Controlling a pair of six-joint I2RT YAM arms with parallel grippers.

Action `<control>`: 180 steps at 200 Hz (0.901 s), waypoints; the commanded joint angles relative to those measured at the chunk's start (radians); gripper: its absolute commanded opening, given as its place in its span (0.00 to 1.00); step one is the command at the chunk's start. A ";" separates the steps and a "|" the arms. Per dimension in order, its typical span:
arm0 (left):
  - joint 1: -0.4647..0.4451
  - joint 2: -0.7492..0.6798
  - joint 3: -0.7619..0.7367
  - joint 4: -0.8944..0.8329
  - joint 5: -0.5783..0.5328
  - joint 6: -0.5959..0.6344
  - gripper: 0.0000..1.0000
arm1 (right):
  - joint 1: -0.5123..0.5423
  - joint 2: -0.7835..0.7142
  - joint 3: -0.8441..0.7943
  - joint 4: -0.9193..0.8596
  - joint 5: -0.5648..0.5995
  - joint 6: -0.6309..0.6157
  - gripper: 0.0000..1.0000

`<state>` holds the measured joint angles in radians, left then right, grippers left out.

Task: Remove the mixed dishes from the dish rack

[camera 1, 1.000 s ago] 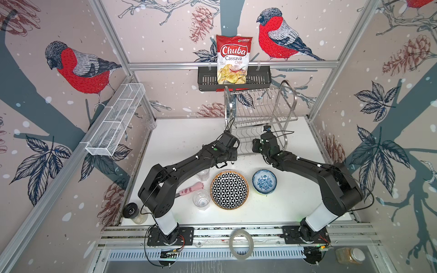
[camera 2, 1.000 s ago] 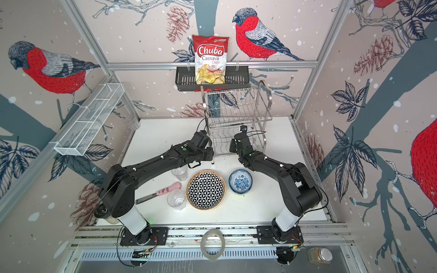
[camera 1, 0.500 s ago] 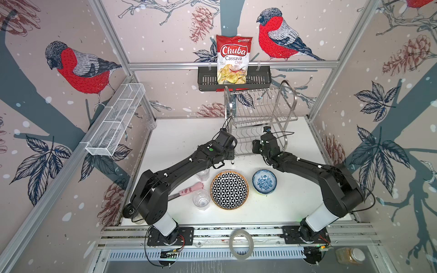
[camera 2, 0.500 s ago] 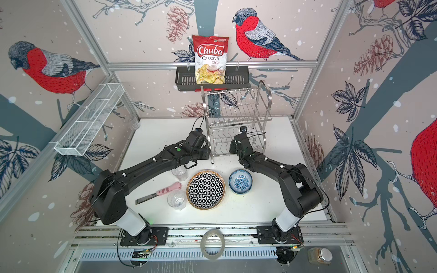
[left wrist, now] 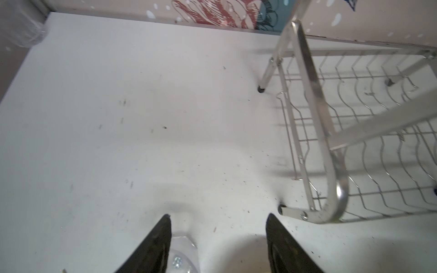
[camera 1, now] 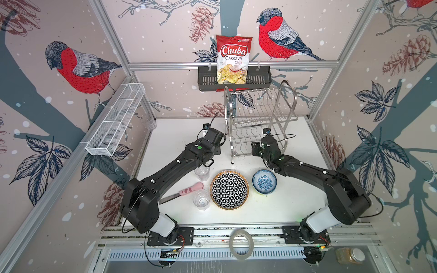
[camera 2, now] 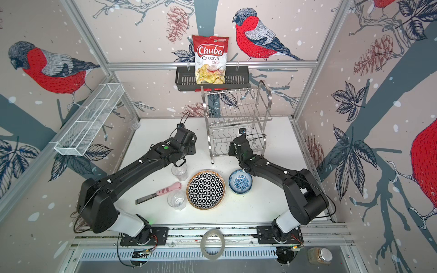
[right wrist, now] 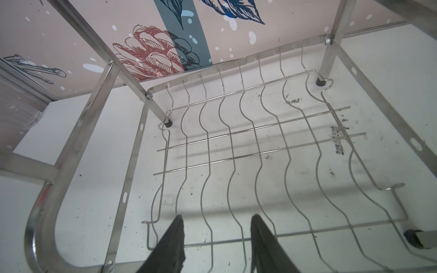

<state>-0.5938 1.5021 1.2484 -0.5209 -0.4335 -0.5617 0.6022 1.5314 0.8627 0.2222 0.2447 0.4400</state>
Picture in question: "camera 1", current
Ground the blue floral white bowl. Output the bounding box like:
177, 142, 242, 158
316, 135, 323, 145
252, 169, 277, 195

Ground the steel two-tier dish rack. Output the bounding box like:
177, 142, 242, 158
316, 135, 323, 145
224, 80, 298, 164

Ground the white patterned plate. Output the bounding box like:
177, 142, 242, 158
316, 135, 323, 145
209, 170, 249, 210

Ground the clear faceted drinking glass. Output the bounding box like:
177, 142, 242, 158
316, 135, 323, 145
194, 165, 210, 182

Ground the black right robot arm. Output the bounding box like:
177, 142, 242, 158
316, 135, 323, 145
251, 134, 372, 243

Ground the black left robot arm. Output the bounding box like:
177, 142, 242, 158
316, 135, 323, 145
119, 128, 226, 237

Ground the pink cat paw knife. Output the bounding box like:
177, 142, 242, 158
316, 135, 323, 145
158, 182, 204, 205

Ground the grey tape roll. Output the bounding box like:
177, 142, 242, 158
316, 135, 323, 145
229, 229, 254, 260

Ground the Chuba cassava chips bag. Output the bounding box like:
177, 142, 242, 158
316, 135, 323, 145
216, 35, 252, 84

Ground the glass jar white lid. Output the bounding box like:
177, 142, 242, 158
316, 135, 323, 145
335, 248, 366, 265

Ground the black wall shelf basket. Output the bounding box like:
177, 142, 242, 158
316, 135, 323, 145
198, 66, 272, 92

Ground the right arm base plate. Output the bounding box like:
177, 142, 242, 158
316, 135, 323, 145
281, 226, 331, 245

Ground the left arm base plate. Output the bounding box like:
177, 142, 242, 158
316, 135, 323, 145
146, 226, 194, 246

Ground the white wire mesh basket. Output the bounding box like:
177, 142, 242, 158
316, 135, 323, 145
85, 83, 145, 157

